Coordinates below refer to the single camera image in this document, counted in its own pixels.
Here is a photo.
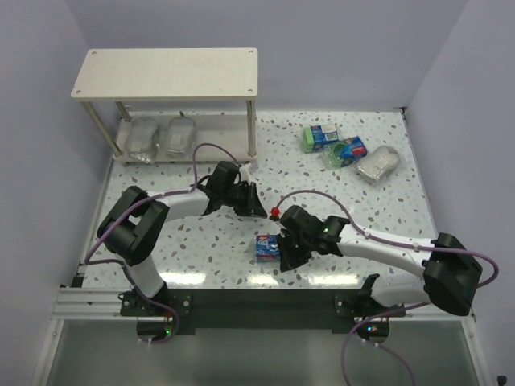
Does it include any green sponge pack red logo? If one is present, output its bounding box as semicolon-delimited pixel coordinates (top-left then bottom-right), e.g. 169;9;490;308
254;234;281;264

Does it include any silver sponge pack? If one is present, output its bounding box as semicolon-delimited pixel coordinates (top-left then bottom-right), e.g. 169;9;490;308
125;117;159;163
161;116;196;155
356;146;402;183

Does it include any green sponge pack blue label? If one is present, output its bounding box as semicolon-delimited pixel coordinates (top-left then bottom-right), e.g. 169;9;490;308
325;136;368;168

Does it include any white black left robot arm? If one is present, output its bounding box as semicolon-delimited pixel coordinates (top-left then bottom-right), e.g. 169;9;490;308
95;161;266;305

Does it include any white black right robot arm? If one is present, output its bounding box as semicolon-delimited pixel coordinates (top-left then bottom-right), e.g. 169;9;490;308
278;205;483;316

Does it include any beige two-tier wooden shelf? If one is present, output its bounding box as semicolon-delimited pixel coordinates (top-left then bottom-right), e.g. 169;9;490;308
71;47;258;164

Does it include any green sponge pack barcode label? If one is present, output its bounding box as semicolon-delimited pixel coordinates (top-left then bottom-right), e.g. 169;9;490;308
301;124;340;154

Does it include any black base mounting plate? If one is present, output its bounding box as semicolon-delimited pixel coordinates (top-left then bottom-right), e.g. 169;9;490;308
120;287;403;337

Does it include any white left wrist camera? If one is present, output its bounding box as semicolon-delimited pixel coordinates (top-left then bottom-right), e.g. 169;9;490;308
239;162;258;180

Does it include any aluminium frame rail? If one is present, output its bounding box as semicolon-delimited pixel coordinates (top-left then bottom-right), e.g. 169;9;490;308
51;288;122;320

